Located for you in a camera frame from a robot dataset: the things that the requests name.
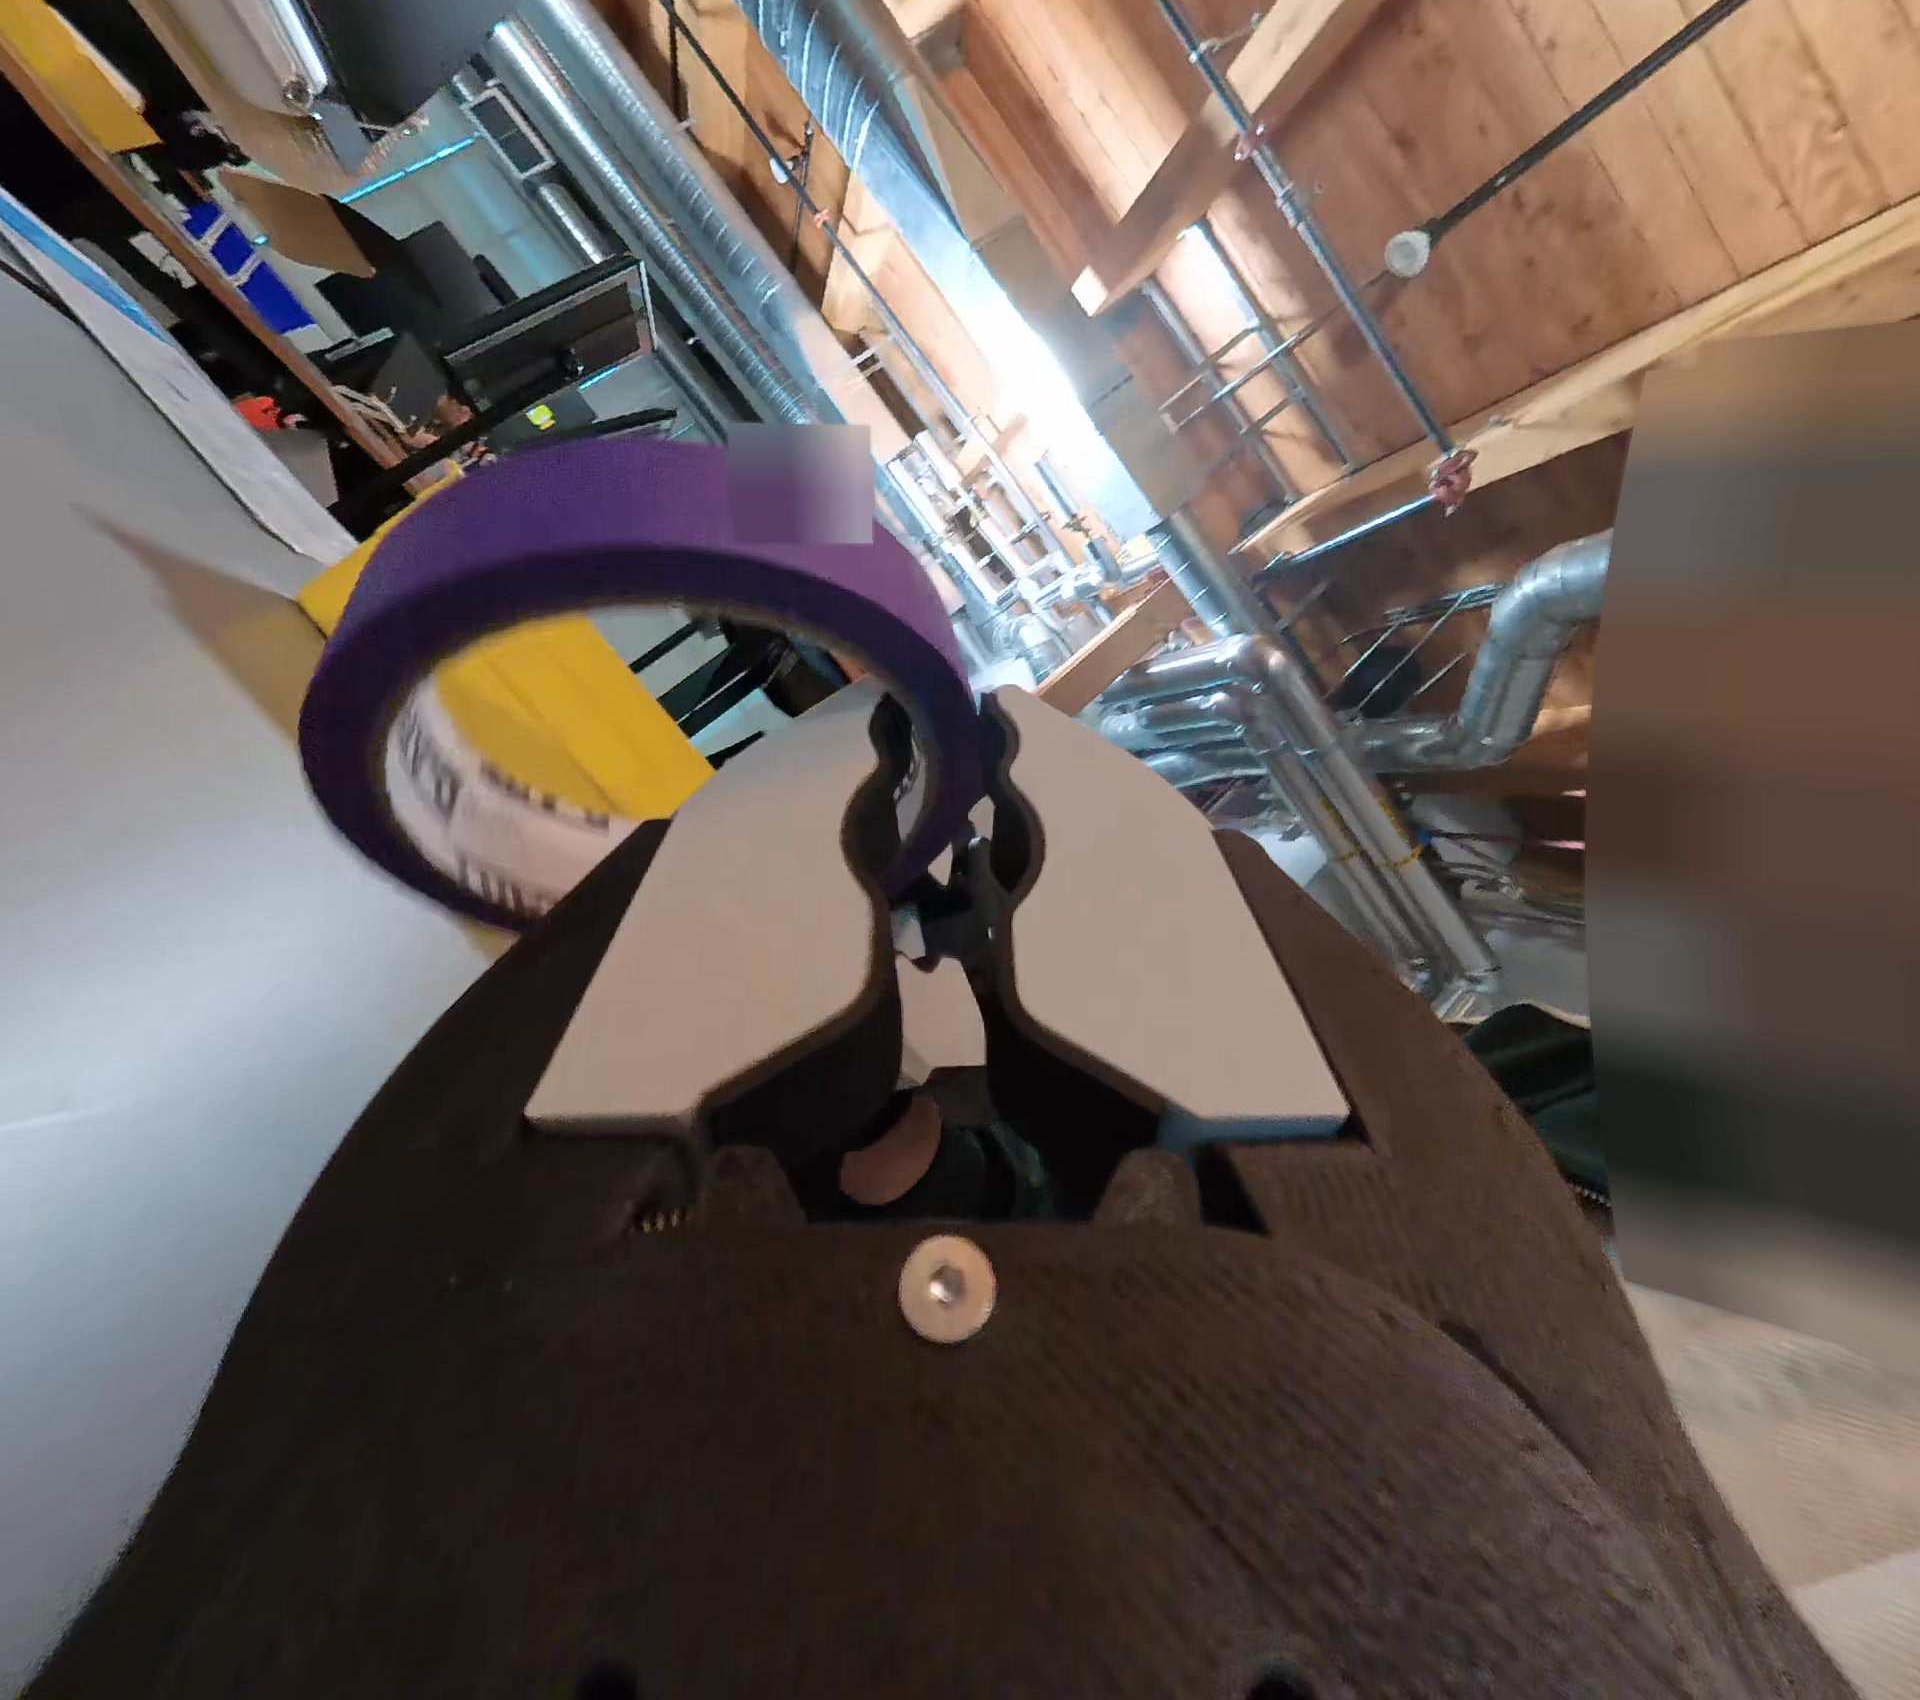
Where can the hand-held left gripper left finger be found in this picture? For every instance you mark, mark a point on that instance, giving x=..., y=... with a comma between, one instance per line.
x=705, y=981

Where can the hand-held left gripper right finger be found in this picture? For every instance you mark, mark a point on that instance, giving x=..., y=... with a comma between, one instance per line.
x=1171, y=981

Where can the yellow plastic bin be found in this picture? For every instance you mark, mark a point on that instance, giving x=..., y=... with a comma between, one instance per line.
x=585, y=711

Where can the purple tape roll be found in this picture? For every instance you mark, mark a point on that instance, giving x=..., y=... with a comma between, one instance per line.
x=570, y=514

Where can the grey desk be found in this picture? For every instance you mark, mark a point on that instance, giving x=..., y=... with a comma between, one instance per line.
x=181, y=981

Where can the person's right hand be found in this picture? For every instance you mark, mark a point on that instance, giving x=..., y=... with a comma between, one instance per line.
x=893, y=1153

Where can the dark green zip jacket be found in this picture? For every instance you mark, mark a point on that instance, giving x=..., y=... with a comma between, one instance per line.
x=1530, y=1084

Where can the black computer monitor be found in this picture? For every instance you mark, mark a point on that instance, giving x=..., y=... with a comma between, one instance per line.
x=554, y=329

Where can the silver ventilation ducts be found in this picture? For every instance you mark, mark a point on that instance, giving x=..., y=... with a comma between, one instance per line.
x=751, y=230

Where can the orange plastic part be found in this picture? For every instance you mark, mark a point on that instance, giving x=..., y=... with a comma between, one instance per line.
x=263, y=410

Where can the white trousers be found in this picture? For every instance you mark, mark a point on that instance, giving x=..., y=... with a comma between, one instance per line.
x=1770, y=1430

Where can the printed paper sheet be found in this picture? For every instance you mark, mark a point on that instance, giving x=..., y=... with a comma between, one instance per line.
x=151, y=380

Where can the blue and white storage box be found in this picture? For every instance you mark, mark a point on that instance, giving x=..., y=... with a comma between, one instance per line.
x=218, y=244

